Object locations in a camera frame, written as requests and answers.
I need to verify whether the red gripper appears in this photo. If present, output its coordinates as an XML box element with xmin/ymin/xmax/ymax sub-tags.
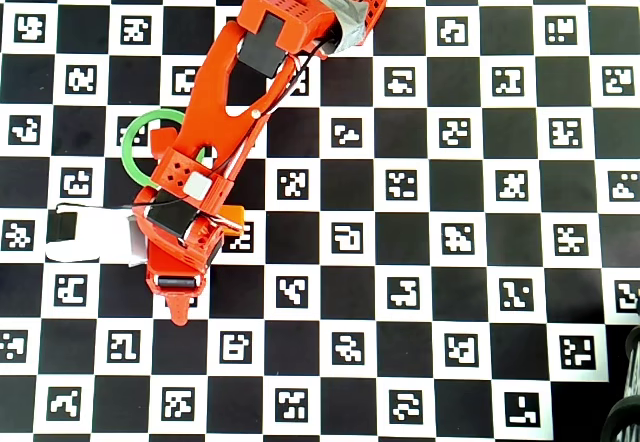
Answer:
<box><xmin>144</xmin><ymin>218</ymin><xmax>227</xmax><ymax>327</ymax></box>

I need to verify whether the orange cube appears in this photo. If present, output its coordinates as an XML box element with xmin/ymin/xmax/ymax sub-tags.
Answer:
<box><xmin>219</xmin><ymin>204</ymin><xmax>247</xmax><ymax>236</ymax></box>

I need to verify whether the black white marker checkerboard mat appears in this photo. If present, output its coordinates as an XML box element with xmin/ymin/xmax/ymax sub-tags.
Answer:
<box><xmin>0</xmin><ymin>0</ymin><xmax>640</xmax><ymax>438</ymax></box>

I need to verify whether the black flexible tripod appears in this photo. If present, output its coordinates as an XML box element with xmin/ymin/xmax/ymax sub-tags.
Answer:
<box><xmin>602</xmin><ymin>324</ymin><xmax>640</xmax><ymax>442</ymax></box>

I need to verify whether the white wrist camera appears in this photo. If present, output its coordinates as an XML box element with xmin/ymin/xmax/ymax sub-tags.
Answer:
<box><xmin>45</xmin><ymin>204</ymin><xmax>149</xmax><ymax>267</ymax></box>

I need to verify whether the green ring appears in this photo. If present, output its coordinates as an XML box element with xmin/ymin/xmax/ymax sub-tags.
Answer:
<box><xmin>121</xmin><ymin>108</ymin><xmax>214</xmax><ymax>187</ymax></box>

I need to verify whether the grey duct tape wrap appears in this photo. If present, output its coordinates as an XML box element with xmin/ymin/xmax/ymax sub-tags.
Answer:
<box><xmin>319</xmin><ymin>0</ymin><xmax>370</xmax><ymax>56</ymax></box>

